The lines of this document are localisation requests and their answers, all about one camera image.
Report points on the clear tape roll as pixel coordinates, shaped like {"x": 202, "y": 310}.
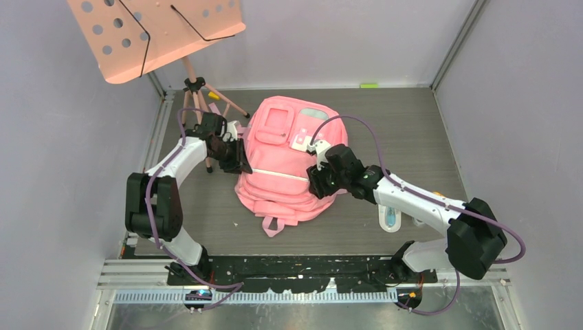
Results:
{"x": 418, "y": 223}

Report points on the pink music stand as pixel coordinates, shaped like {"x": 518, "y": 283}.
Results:
{"x": 132, "y": 38}

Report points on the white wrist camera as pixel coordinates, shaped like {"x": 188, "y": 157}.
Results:
{"x": 234, "y": 130}
{"x": 319, "y": 149}

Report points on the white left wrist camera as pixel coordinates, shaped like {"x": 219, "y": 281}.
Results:
{"x": 234, "y": 130}

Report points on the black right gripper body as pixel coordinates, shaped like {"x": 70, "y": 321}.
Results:
{"x": 326, "y": 182}

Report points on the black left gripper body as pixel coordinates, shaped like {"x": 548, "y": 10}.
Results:
{"x": 226, "y": 155}

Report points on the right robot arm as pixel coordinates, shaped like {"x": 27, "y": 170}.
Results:
{"x": 471, "y": 237}

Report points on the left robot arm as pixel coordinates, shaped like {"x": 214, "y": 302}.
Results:
{"x": 153, "y": 209}

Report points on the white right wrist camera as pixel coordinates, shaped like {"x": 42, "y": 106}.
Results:
{"x": 319, "y": 149}

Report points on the pink student backpack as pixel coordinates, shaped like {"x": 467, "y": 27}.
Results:
{"x": 275, "y": 142}

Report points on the blue correction tape pack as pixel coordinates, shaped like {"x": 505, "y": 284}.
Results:
{"x": 390, "y": 219}

